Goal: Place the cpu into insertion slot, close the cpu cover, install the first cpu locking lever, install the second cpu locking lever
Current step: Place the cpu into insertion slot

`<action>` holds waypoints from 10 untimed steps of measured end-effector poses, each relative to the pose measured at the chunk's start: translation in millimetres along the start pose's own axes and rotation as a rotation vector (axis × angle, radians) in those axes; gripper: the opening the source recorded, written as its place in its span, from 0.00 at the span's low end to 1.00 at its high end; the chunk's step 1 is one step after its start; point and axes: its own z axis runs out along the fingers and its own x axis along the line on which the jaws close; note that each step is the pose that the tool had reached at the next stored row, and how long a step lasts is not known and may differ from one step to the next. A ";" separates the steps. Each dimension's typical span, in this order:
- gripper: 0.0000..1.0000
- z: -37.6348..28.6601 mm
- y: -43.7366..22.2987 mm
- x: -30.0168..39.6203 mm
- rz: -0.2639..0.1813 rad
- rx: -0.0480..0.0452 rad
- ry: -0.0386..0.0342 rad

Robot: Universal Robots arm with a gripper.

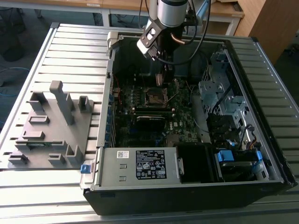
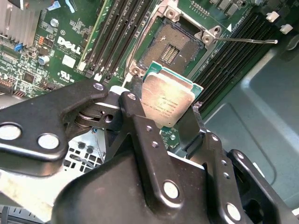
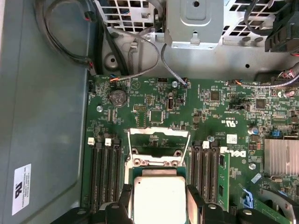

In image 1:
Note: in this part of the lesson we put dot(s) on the blue plastic clip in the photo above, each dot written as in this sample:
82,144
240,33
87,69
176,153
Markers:
258,156

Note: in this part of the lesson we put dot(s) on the CPU socket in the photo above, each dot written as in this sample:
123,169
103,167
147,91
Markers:
155,99

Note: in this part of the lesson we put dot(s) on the wooden cabinet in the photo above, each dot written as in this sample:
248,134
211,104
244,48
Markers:
275,23

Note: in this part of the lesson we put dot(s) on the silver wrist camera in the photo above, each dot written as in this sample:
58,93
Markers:
149,39

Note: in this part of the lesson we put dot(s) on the black RAM slot bank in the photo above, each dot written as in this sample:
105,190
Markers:
153,109

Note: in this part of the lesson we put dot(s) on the blue disk carrier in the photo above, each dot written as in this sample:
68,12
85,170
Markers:
225,156

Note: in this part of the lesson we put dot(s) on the green RAM stick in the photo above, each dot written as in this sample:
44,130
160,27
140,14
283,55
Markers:
38,144

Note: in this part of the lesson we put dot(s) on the black graphics card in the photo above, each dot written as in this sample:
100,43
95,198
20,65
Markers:
149,126

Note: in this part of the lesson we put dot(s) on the silver CPU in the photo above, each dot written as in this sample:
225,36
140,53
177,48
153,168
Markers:
159,79

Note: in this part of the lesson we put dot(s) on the green motherboard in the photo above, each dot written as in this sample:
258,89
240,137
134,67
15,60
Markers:
184,121

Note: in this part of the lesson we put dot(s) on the grey power supply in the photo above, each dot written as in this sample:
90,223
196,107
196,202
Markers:
109,168

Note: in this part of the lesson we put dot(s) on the blue case latch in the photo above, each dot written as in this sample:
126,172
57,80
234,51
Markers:
84,169

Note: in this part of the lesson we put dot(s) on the chipset heatsink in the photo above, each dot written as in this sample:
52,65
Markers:
172,139

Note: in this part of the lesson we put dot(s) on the black office chair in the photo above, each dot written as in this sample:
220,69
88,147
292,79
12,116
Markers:
11,35

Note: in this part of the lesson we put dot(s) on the metal drive cage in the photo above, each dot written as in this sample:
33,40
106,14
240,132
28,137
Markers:
206,87

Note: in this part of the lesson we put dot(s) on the wooden desk white frame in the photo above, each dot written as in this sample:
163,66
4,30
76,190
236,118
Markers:
123,4
46,3

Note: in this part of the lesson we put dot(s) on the grey parts rack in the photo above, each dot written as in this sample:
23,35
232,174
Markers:
58,130

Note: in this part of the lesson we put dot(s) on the black hard disk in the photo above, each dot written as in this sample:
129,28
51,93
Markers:
236,170

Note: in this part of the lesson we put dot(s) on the black PC case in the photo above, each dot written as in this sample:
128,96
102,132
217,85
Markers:
187,200

